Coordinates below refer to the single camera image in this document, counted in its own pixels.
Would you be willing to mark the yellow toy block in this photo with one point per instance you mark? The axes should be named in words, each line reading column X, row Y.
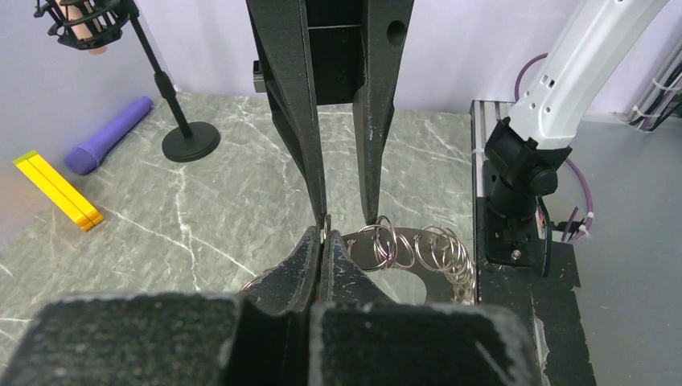
column 60, row 191

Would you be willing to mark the metal disc with keyrings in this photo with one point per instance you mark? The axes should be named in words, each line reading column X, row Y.
column 415, row 261

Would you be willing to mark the beige microphone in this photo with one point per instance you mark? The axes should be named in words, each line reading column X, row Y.
column 79, row 26

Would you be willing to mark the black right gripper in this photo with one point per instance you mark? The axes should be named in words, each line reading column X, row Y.
column 295, row 38

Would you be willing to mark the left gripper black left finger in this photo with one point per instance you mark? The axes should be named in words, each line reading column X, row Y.
column 255, row 337

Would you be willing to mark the purple cylinder toy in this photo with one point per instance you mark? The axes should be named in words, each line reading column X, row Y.
column 84, row 158

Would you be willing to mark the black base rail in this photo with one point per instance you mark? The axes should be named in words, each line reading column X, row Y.
column 547, row 308

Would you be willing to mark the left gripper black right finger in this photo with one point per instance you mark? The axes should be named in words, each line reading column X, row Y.
column 367, row 341

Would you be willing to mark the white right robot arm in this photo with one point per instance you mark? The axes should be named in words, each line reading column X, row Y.
column 534, row 138

